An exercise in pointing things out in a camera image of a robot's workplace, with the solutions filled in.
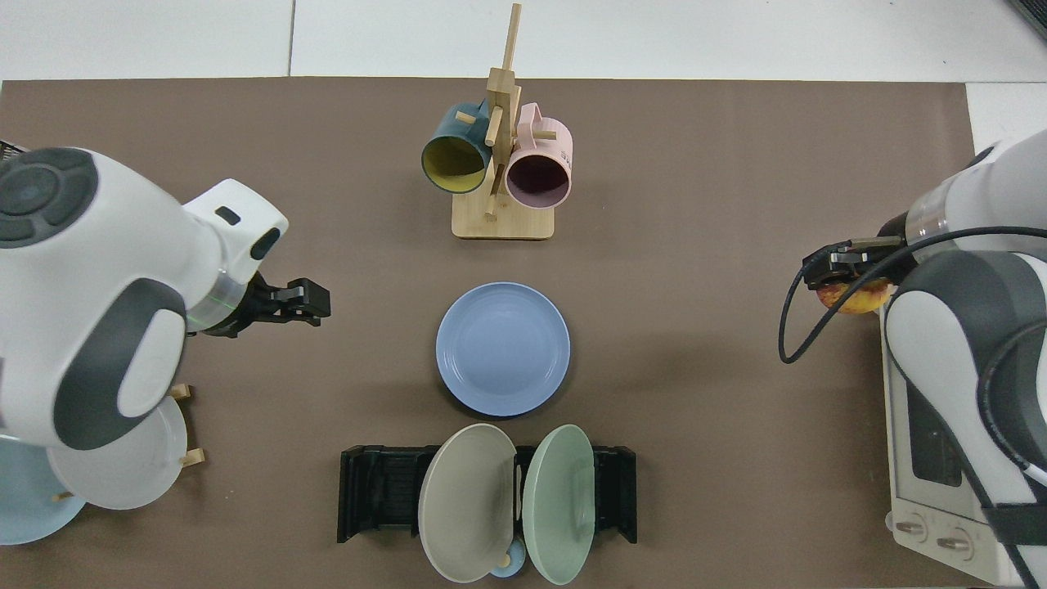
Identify red yellow apple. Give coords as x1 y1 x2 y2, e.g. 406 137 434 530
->
816 278 894 316

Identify wooden plate stand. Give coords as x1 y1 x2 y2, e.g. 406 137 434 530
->
53 383 205 501

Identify black dish rack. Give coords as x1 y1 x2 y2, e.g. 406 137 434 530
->
337 444 637 545

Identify grey plate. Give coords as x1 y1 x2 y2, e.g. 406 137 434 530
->
47 397 188 510

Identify beige plate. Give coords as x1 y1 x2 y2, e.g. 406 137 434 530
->
417 423 518 583

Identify light blue plate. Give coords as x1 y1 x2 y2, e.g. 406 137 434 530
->
0 434 87 546

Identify pale green plate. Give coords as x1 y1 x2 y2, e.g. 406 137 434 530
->
522 424 596 586

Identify dark blue cup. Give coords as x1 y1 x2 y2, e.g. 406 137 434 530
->
421 100 492 195

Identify brown table cloth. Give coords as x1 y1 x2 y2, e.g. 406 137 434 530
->
0 78 982 589

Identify wooden cup stand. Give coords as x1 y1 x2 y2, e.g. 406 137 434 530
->
452 2 557 241

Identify pink cup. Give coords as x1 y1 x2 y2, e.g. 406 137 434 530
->
505 102 573 210

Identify pale toaster oven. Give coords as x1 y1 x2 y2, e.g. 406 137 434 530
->
879 323 1047 587

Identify black flat object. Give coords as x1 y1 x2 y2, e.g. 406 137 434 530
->
1004 0 1047 42

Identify small blue round thing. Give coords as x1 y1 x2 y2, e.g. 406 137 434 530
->
489 536 526 579

